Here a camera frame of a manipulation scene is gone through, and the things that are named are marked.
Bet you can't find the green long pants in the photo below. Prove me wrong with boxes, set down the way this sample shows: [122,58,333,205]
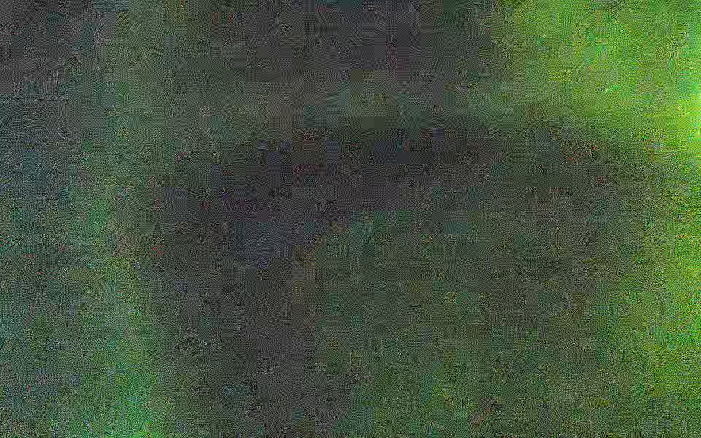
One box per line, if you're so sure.
[1,1,700,437]

